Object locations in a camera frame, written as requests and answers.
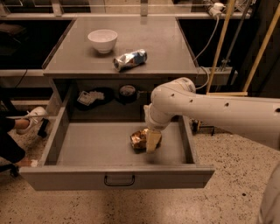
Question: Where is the yellow hand truck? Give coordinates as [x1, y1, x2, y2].
[191, 0, 280, 137]

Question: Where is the white cable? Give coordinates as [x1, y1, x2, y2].
[191, 16, 221, 91]

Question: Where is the white ceramic bowl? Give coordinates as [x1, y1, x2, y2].
[87, 29, 118, 53]

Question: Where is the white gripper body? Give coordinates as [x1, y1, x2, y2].
[143, 104, 172, 130]

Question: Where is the crushed orange can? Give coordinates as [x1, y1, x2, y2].
[130, 129, 149, 150]

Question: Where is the grey counter cabinet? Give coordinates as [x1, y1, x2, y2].
[44, 17, 197, 123]

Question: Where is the white power plug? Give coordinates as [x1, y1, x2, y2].
[208, 3, 225, 18]

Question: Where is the white sneaker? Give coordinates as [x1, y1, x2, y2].
[15, 107, 47, 135]

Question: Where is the crushed blue silver can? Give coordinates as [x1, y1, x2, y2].
[113, 49, 147, 72]

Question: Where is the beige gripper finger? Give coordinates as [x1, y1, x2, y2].
[146, 129, 162, 153]

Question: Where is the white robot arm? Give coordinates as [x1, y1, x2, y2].
[144, 78, 280, 224]

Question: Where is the black drawer handle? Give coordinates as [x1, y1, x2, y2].
[104, 175, 135, 187]

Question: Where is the grey open drawer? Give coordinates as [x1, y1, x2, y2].
[19, 102, 215, 192]

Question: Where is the person in black clothes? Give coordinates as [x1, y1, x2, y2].
[0, 87, 39, 178]

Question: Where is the black tape roll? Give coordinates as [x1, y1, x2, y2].
[119, 85, 138, 104]

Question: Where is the black pouch with tag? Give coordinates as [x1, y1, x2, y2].
[74, 87, 115, 111]

